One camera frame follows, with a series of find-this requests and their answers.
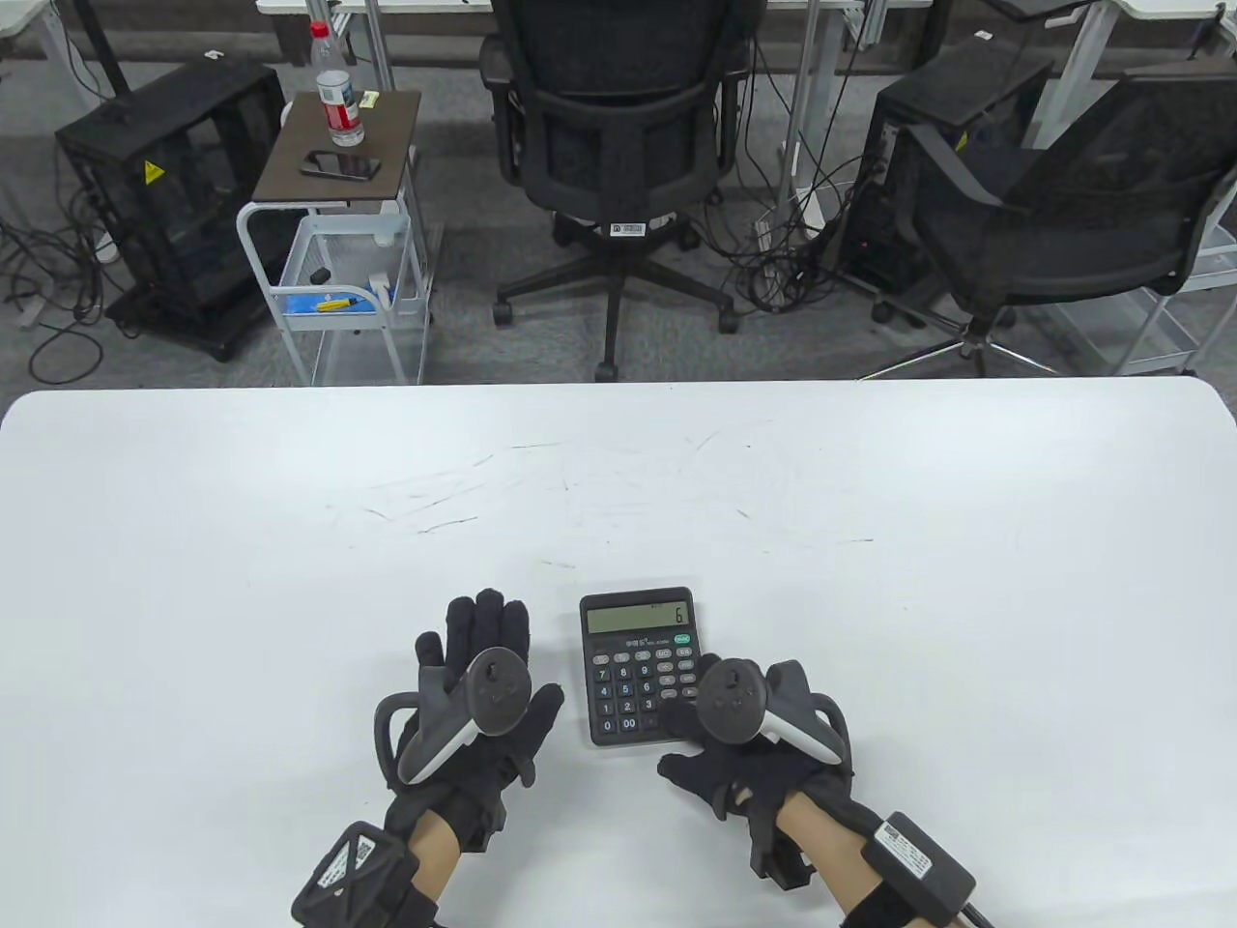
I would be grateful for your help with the person's right hand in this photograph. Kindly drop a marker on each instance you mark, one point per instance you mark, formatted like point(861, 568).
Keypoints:
point(754, 788)

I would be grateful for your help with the person's left hand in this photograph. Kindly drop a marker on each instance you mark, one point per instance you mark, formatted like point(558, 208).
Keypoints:
point(503, 764)

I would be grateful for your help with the person's right thumb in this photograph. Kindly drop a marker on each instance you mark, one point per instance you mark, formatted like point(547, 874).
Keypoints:
point(688, 778)

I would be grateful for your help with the person's left little finger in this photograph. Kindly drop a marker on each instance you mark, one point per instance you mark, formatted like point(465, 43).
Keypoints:
point(429, 653)

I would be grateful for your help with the person's left thumb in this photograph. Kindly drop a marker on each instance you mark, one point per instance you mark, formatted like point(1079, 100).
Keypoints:
point(547, 717)

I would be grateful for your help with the person's left middle finger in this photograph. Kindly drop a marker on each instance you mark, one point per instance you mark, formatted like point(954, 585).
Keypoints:
point(490, 617)

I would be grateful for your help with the person's right forearm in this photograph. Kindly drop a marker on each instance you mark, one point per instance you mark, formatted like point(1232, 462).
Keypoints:
point(821, 841)

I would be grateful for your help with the person's left forearm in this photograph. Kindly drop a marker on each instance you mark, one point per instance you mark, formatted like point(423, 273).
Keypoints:
point(432, 851)

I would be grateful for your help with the grey controller on left glove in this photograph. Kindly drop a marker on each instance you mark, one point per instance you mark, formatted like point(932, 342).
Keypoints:
point(464, 706)

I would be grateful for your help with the grey controller on glove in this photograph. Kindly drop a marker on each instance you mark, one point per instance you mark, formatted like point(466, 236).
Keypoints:
point(749, 706)
point(464, 706)

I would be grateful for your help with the grey controller on right glove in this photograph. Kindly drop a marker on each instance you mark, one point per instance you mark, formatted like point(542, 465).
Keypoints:
point(749, 706)

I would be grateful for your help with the black desk calculator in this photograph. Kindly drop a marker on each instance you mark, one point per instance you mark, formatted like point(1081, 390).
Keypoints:
point(633, 667)

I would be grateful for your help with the yellow pen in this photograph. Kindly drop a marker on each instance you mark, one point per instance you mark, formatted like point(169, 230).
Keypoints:
point(343, 304)

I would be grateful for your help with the white cart with brown top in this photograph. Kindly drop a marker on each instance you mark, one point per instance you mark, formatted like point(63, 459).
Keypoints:
point(338, 242)

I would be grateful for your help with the black smartphone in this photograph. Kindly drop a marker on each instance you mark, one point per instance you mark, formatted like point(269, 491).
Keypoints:
point(339, 165)

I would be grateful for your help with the white power strip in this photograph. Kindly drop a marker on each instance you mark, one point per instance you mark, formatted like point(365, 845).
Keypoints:
point(785, 232)

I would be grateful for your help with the black mesh office chair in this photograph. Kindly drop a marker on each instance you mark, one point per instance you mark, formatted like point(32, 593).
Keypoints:
point(618, 126)

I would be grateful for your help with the black computer case yellow sticker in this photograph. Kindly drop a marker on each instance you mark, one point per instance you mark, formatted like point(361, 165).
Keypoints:
point(174, 203)

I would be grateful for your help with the clear bottle with red cap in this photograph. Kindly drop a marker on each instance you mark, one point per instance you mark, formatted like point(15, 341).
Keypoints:
point(338, 92)

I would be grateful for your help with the black office chair chrome base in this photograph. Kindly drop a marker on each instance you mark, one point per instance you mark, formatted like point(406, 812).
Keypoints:
point(1053, 203)

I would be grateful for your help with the black computer tower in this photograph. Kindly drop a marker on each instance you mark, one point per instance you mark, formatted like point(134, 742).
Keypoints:
point(952, 106)

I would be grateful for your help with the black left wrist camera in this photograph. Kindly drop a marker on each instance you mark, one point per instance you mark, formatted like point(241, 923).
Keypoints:
point(350, 875)

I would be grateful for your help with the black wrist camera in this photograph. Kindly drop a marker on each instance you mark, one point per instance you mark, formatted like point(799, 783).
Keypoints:
point(350, 875)
point(918, 860)

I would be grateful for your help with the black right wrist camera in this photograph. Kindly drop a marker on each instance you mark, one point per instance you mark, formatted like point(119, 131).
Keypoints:
point(918, 860)

